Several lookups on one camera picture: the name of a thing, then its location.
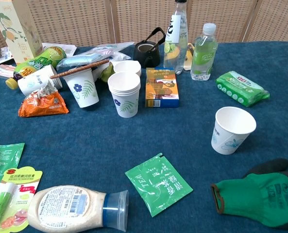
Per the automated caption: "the green tea sachet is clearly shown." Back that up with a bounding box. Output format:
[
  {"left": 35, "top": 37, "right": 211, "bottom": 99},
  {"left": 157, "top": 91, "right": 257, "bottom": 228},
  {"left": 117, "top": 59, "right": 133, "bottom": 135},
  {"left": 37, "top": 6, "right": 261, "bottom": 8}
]
[{"left": 124, "top": 152, "right": 194, "bottom": 218}]

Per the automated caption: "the white paper cup front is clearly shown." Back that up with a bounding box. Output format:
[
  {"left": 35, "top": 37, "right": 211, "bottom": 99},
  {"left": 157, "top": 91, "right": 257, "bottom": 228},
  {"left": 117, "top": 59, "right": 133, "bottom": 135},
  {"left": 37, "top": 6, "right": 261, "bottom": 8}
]
[{"left": 107, "top": 72, "right": 141, "bottom": 118}]

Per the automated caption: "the black teapot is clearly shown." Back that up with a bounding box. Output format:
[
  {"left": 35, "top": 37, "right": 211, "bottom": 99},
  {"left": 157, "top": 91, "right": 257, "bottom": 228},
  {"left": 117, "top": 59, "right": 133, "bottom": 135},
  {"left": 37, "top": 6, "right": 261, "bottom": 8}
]
[{"left": 133, "top": 27, "right": 167, "bottom": 69}]

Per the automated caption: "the blue fleece tablecloth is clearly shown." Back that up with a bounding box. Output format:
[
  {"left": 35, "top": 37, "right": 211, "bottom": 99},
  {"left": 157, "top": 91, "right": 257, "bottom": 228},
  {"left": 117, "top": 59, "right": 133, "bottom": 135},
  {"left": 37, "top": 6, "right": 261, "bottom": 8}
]
[{"left": 0, "top": 41, "right": 288, "bottom": 233}]

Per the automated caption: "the green black work glove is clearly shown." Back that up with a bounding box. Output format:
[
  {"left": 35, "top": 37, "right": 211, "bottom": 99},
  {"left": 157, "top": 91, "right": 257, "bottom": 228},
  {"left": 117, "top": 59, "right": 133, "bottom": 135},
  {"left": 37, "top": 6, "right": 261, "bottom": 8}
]
[{"left": 210, "top": 158, "right": 288, "bottom": 231}]

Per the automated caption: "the orange white toothbrush pack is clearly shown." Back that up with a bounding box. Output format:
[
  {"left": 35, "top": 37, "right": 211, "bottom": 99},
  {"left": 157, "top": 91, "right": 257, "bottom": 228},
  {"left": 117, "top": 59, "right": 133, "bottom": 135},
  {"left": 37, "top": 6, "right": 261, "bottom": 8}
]
[{"left": 0, "top": 63, "right": 17, "bottom": 79}]

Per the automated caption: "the green tea bottle yellow cap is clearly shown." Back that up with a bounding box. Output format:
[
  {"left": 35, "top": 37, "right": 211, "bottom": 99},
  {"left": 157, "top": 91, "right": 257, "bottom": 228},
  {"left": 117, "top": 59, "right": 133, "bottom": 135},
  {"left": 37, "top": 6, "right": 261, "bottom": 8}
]
[{"left": 5, "top": 46, "right": 67, "bottom": 90}]

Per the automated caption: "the brown snack box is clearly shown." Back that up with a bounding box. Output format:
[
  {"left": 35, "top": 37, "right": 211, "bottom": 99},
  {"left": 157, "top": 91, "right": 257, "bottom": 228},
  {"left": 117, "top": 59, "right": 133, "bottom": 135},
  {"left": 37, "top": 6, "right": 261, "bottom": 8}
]
[{"left": 145, "top": 67, "right": 180, "bottom": 108}]

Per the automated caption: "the brown woven rattan coaster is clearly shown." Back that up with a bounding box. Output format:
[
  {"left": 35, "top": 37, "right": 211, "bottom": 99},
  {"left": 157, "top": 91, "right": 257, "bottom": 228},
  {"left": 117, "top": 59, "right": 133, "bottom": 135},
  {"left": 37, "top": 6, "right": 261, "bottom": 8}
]
[{"left": 50, "top": 59, "right": 110, "bottom": 80}]

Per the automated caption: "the small water bottle green label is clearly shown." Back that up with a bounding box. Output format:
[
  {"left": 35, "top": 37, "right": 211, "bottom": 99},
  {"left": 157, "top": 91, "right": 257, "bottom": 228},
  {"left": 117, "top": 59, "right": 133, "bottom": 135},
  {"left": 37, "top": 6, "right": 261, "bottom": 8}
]
[{"left": 190, "top": 23, "right": 219, "bottom": 82}]

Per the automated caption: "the tall clear lime soda bottle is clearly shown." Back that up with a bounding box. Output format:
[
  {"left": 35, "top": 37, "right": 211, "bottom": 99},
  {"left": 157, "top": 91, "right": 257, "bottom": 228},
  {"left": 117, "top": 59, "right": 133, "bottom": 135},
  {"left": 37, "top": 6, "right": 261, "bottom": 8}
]
[{"left": 163, "top": 0, "right": 188, "bottom": 75}]

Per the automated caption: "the white paper cup with text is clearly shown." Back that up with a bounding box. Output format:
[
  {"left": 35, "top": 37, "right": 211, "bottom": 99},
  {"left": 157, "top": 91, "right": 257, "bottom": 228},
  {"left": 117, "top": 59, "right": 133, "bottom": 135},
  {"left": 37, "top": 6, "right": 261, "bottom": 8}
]
[{"left": 17, "top": 64, "right": 63, "bottom": 96}]

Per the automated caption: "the light blue cloth package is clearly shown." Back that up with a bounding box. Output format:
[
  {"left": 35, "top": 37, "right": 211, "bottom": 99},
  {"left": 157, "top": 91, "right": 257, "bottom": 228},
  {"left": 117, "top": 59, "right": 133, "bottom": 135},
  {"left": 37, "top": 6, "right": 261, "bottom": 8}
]
[{"left": 55, "top": 52, "right": 115, "bottom": 71}]

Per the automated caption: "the white paper cup blue print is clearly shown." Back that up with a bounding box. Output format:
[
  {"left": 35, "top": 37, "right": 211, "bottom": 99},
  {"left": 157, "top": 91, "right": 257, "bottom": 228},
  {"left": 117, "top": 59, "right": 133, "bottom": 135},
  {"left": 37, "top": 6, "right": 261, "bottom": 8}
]
[{"left": 211, "top": 106, "right": 257, "bottom": 155}]

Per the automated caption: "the green foil sachet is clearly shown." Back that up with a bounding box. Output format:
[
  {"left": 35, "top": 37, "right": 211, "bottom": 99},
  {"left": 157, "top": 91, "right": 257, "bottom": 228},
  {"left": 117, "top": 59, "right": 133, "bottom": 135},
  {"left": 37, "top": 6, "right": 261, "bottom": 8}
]
[{"left": 0, "top": 142, "right": 25, "bottom": 189}]

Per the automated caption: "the woven wicker folding screen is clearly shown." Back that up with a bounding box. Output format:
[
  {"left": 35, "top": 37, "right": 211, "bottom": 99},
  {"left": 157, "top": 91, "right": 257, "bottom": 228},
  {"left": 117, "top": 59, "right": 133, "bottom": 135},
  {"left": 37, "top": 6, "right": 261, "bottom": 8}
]
[{"left": 0, "top": 0, "right": 288, "bottom": 48}]

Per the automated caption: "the yellow pomelo print carton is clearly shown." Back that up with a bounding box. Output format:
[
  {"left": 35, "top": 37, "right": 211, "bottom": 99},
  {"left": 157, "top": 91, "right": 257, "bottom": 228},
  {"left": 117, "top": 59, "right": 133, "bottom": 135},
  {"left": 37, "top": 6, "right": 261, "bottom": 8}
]
[{"left": 0, "top": 0, "right": 44, "bottom": 64}]

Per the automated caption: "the paper cup blue flower print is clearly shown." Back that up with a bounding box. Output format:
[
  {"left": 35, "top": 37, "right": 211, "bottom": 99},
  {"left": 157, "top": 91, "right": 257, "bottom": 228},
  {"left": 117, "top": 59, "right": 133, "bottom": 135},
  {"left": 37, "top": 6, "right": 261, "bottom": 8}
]
[{"left": 63, "top": 67, "right": 100, "bottom": 109}]

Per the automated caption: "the white dressing bottle blue cap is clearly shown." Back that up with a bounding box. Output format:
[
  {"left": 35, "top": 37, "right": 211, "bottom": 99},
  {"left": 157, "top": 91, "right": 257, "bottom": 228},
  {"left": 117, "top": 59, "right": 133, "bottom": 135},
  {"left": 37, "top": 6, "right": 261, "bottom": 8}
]
[{"left": 27, "top": 184, "right": 130, "bottom": 233}]

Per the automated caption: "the green wet wipes pack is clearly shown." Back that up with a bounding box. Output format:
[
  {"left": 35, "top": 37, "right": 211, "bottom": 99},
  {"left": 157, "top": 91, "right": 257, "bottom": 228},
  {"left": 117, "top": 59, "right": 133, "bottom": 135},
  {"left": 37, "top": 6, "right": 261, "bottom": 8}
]
[{"left": 215, "top": 70, "right": 271, "bottom": 108}]

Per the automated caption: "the clear plastic bag package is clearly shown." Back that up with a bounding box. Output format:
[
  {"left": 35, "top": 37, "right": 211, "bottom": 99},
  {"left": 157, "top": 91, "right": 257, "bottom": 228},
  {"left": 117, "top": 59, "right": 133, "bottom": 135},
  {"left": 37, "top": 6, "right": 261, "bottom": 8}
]
[{"left": 85, "top": 41, "right": 135, "bottom": 61}]

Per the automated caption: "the lip balm blister pack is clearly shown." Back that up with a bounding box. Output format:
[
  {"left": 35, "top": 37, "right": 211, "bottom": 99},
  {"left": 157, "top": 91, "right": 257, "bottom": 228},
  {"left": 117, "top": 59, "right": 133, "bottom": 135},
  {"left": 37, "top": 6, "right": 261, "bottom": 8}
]
[{"left": 0, "top": 166, "right": 43, "bottom": 233}]

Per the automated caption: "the white paper cup middle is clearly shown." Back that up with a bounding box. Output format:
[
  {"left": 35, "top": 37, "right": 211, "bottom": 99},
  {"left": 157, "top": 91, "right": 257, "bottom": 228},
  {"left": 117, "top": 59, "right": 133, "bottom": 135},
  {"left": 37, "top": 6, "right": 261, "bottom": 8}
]
[{"left": 113, "top": 60, "right": 142, "bottom": 78}]

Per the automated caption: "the orange snack bag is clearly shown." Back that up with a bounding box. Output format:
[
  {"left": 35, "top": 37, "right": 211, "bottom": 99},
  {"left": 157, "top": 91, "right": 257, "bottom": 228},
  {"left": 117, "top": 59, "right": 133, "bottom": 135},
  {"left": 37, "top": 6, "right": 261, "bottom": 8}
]
[{"left": 17, "top": 81, "right": 69, "bottom": 118}]

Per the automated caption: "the white printed paper pack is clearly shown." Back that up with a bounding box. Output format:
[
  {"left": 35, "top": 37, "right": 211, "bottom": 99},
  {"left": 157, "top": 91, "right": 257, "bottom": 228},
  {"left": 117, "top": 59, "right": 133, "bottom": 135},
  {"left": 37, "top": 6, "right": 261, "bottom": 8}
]
[{"left": 41, "top": 42, "right": 78, "bottom": 58}]

